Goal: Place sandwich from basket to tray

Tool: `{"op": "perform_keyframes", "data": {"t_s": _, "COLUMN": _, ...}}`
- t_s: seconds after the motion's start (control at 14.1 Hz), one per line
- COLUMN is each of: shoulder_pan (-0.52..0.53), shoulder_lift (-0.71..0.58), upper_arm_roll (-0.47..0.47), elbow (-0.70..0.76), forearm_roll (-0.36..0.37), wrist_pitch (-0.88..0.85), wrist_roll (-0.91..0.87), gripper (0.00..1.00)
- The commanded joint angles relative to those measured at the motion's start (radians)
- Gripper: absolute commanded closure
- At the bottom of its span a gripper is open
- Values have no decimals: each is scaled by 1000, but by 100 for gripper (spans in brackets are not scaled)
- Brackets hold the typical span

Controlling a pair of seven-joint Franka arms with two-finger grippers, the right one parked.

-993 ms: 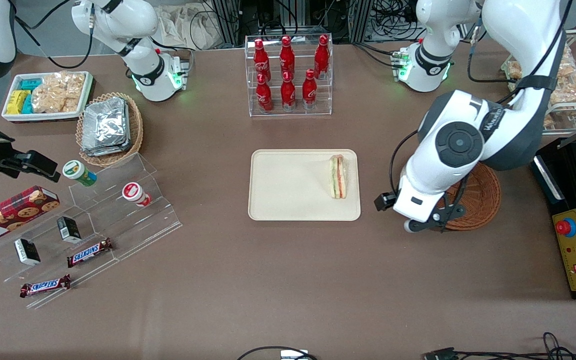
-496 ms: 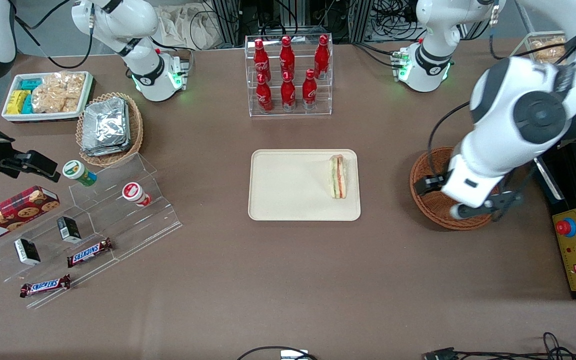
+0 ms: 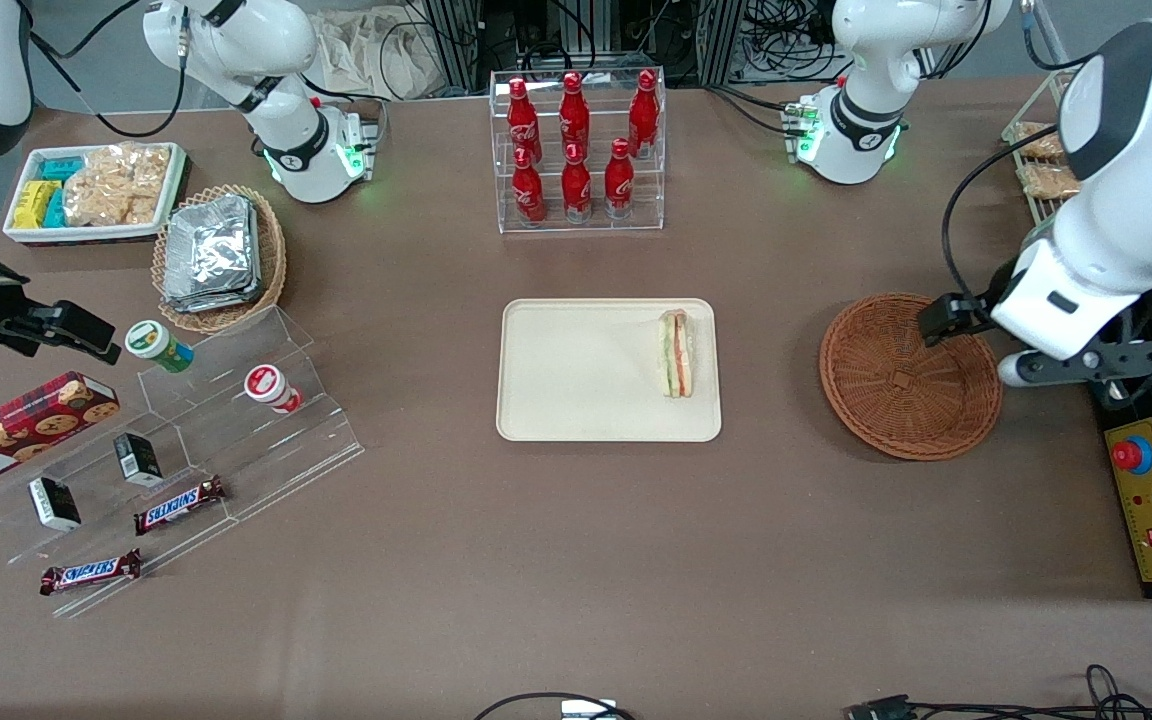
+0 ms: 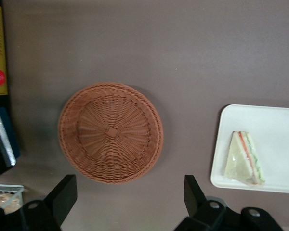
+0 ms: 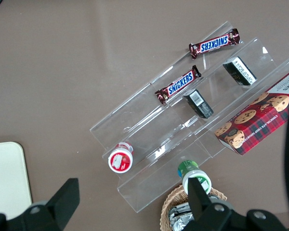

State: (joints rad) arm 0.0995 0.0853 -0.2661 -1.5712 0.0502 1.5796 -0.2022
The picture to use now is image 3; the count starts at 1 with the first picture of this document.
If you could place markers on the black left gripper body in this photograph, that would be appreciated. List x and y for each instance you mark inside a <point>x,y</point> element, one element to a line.
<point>992,291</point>

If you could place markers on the triangular sandwich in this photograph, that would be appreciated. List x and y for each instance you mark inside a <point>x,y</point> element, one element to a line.
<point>676,355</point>

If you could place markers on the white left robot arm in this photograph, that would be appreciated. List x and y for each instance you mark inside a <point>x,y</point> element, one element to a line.
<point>1116,230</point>

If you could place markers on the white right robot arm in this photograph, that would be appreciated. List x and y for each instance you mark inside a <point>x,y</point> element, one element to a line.
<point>266,50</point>

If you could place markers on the brown round wicker basket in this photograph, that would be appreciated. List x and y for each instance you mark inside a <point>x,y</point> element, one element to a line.
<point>896,390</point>

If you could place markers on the white rectangular snack tray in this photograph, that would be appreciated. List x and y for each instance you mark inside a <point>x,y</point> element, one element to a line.
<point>96,232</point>

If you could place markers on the tan oval wicker basket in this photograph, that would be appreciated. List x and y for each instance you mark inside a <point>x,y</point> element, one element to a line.
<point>271,260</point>

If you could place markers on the beige plastic tray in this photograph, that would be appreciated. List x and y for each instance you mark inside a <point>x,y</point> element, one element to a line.
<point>586,370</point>

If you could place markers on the green lid snack cup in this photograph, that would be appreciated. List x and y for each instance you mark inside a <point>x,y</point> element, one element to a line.
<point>156,345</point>

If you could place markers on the red tartan cookie box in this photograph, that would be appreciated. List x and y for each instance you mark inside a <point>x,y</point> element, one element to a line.
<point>26,430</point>

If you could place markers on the yellow snack pack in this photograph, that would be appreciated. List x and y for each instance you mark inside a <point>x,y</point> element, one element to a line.
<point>31,203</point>

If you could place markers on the teal snack pack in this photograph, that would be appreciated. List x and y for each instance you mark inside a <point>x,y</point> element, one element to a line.
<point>63,168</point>
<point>56,208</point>

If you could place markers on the clear bagged rice cracker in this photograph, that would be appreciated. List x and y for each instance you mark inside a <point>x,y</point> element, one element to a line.
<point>1038,140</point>
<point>1051,180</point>

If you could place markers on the small black box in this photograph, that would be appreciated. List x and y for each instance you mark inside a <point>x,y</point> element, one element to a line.
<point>54,503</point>
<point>138,458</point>

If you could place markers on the silver foil pack stack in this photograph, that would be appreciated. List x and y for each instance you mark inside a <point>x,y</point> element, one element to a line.
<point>211,250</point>

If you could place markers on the clear bag of crackers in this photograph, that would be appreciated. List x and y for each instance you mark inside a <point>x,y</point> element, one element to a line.
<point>116,185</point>

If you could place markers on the red lid snack cup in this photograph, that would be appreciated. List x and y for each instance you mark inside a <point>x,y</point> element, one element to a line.
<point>269,387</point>

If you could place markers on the brown Snickers bar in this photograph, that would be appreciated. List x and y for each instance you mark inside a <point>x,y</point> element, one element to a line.
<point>91,572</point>
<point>179,505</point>

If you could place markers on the red emergency stop button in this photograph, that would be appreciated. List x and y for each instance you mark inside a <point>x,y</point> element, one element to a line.
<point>1131,455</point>

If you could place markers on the clear acrylic stepped stand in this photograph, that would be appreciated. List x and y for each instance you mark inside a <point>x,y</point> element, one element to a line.
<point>266,470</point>

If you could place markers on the black box with yellow panel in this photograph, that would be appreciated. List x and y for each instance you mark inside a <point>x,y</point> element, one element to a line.
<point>1151,520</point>

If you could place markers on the red cola bottle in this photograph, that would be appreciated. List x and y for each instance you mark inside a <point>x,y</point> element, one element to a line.
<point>619,180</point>
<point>576,185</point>
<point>574,115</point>
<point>518,120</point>
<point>528,190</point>
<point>644,112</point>

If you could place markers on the clear acrylic bottle rack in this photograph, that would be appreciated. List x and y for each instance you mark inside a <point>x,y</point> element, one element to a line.
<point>596,226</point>

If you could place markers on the white cloth bag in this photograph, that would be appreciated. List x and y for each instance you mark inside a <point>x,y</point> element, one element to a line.
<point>366,50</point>

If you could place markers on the small white device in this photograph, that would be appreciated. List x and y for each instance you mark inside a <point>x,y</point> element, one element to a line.
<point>588,710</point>

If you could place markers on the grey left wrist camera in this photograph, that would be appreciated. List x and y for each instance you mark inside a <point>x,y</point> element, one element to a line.
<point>1018,370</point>

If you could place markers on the grey metal frame strut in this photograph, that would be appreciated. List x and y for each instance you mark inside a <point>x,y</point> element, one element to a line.
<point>1044,35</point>

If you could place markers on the aluminium profile post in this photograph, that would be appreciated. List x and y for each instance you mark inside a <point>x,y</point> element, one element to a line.
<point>721,40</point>
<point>451,40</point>

